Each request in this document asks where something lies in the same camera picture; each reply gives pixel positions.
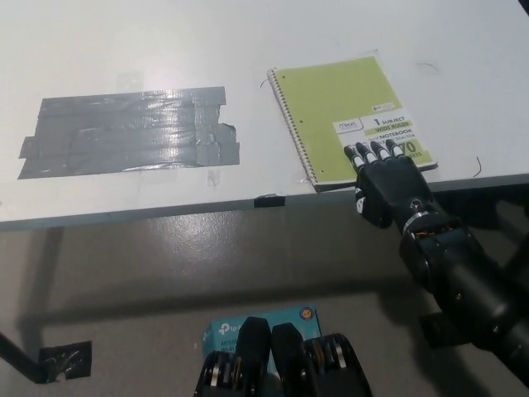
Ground black robot body blocks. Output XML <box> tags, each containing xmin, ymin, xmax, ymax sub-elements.
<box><xmin>192</xmin><ymin>317</ymin><xmax>371</xmax><ymax>397</ymax></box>

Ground grey duct tape patch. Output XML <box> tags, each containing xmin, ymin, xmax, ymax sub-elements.
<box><xmin>17</xmin><ymin>85</ymin><xmax>241</xmax><ymax>180</ymax></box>

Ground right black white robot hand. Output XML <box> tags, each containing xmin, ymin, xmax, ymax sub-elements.
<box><xmin>343</xmin><ymin>139</ymin><xmax>440</xmax><ymax>232</ymax></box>

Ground teal router box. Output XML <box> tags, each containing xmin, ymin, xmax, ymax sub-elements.
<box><xmin>201</xmin><ymin>304</ymin><xmax>322</xmax><ymax>373</ymax></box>

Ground small black table clip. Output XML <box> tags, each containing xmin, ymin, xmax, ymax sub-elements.
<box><xmin>254</xmin><ymin>194</ymin><xmax>287</xmax><ymax>208</ymax></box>

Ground green spiral notebook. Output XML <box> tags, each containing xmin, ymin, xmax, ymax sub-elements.
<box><xmin>266</xmin><ymin>55</ymin><xmax>440</xmax><ymax>194</ymax></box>

